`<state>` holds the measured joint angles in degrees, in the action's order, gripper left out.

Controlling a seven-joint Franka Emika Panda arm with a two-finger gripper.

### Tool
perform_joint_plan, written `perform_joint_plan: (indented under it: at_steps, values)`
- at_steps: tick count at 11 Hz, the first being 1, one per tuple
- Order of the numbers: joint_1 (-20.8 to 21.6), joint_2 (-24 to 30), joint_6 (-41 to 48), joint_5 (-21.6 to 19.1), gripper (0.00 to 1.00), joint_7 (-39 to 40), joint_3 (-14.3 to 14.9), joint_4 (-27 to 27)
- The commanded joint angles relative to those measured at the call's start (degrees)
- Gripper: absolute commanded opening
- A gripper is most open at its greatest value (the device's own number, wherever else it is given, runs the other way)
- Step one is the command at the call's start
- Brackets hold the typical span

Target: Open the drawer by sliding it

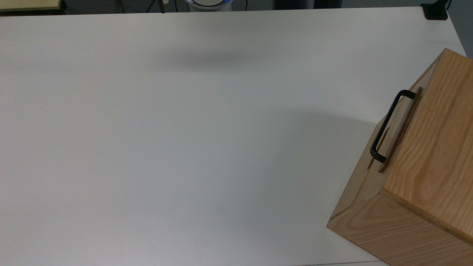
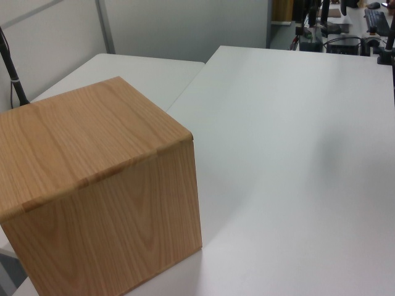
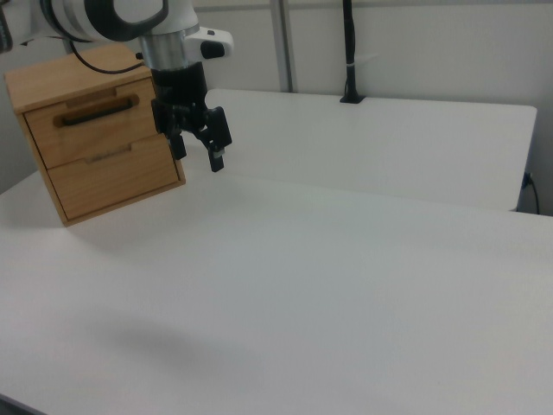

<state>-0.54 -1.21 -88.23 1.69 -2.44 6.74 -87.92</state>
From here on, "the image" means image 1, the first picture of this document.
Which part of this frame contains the black metal drawer handle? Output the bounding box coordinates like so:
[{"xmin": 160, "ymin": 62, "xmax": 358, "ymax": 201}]
[{"xmin": 370, "ymin": 90, "xmax": 417, "ymax": 163}]

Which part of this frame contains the black table clamp mount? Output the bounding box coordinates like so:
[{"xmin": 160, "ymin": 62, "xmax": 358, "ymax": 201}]
[{"xmin": 421, "ymin": 0, "xmax": 452, "ymax": 20}]

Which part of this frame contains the black cable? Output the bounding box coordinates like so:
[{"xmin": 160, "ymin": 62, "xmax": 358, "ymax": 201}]
[{"xmin": 147, "ymin": 0, "xmax": 166, "ymax": 14}]

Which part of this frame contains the beige board with dark edge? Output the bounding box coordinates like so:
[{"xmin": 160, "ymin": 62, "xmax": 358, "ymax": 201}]
[{"xmin": 0, "ymin": 0, "xmax": 66, "ymax": 13}]

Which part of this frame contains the wooden drawer cabinet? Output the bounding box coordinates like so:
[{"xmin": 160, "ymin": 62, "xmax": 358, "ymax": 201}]
[{"xmin": 327, "ymin": 48, "xmax": 473, "ymax": 266}]

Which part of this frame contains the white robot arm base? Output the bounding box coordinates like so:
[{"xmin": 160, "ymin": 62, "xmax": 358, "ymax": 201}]
[{"xmin": 186, "ymin": 0, "xmax": 233, "ymax": 11}]

